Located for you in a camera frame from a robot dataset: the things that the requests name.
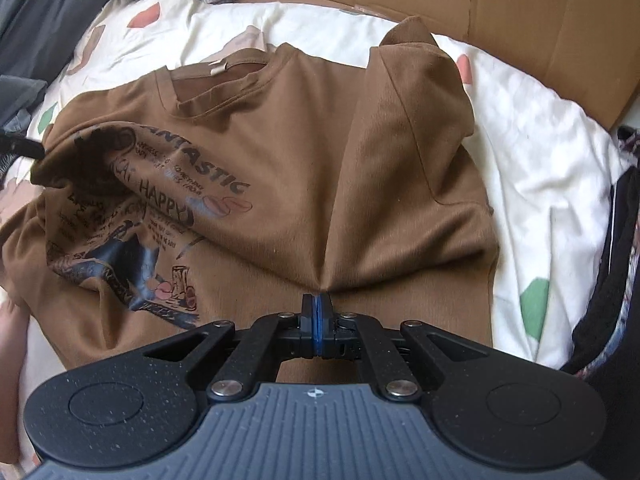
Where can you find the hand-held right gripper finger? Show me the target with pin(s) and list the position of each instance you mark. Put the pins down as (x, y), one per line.
(322, 320)
(312, 320)

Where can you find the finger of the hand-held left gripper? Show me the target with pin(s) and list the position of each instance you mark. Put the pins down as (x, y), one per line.
(25, 146)

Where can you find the brown printed t-shirt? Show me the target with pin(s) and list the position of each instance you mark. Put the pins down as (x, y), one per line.
(310, 170)

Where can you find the blue denim jeans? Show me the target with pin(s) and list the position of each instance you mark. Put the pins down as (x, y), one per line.
(15, 100)

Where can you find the dark grey pillow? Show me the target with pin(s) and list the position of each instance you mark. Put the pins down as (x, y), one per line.
(40, 20)

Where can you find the cream bear print blanket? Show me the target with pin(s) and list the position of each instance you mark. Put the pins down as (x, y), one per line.
(540, 185)

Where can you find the black folded cloth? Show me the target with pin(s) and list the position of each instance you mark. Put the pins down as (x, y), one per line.
(620, 285)

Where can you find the flattened cardboard box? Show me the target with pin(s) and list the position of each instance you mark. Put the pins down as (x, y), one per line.
(500, 10)

